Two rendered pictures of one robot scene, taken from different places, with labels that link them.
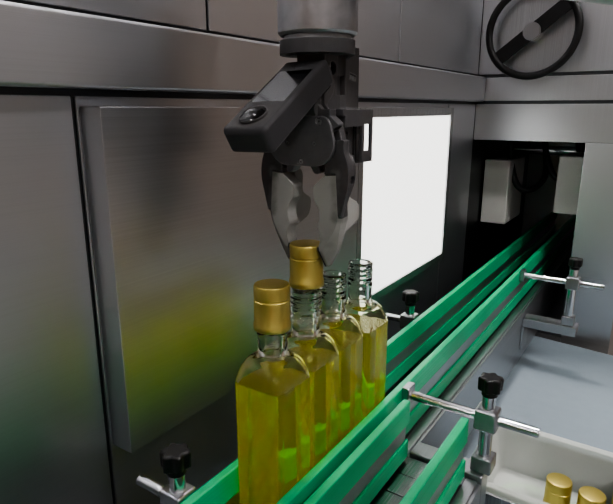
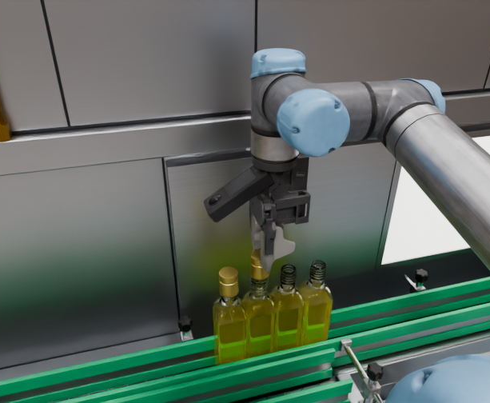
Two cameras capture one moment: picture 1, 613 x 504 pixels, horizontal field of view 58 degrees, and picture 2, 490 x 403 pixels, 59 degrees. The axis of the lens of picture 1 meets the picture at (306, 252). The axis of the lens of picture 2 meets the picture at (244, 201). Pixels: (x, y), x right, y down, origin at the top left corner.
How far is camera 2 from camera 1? 0.51 m
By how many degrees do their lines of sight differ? 40
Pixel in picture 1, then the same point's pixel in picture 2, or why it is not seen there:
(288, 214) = (254, 236)
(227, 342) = (247, 273)
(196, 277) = (225, 241)
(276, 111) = (221, 204)
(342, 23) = (273, 157)
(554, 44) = not seen: outside the picture
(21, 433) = (134, 285)
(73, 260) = (161, 224)
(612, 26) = not seen: outside the picture
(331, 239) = (263, 261)
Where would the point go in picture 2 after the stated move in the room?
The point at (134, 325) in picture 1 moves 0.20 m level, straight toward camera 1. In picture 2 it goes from (185, 258) to (125, 328)
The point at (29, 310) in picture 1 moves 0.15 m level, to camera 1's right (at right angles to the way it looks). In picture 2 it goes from (139, 241) to (191, 274)
